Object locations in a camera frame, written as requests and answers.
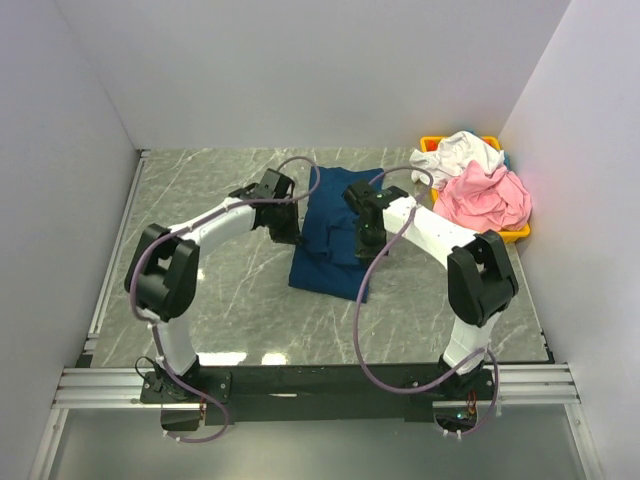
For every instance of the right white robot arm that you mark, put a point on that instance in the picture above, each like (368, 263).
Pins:
(481, 281)

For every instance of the dark blue t shirt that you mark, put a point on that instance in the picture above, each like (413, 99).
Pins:
(326, 263)

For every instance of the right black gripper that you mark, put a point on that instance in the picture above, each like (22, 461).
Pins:
(365, 253)

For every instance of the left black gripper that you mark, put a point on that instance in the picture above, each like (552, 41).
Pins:
(292, 234)

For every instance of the pink t shirt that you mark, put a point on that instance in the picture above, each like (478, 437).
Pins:
(485, 201)

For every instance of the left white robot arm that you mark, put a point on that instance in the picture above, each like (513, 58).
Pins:
(163, 275)

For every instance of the yellow plastic bin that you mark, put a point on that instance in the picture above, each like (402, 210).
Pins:
(430, 143)

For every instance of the black base beam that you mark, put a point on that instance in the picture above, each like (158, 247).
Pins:
(230, 394)

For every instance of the white t shirt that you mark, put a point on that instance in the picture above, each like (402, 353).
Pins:
(451, 157)

